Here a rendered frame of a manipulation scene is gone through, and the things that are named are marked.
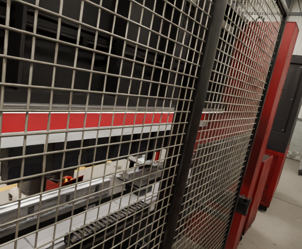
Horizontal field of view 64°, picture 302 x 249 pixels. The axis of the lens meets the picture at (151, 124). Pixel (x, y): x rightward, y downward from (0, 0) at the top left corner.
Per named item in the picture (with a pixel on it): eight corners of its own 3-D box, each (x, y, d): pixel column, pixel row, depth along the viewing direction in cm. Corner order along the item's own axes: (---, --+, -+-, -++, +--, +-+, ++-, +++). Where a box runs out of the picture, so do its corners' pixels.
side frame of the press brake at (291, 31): (170, 214, 308) (211, 27, 266) (236, 251, 260) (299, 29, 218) (160, 221, 288) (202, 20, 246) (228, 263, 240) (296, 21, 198)
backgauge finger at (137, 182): (120, 175, 158) (121, 167, 157) (151, 191, 143) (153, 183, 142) (106, 179, 149) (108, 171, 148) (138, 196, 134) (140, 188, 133)
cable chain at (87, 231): (139, 205, 122) (140, 198, 121) (148, 210, 119) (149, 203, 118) (62, 242, 87) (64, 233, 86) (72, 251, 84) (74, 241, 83)
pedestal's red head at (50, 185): (65, 189, 191) (68, 168, 188) (80, 196, 185) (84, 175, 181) (44, 198, 173) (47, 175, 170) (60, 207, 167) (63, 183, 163)
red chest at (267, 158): (215, 210, 341) (233, 143, 322) (252, 228, 312) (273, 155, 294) (200, 223, 300) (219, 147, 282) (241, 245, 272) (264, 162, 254)
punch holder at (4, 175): (31, 171, 116) (35, 138, 113) (41, 177, 111) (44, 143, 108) (-3, 178, 104) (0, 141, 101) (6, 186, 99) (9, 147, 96)
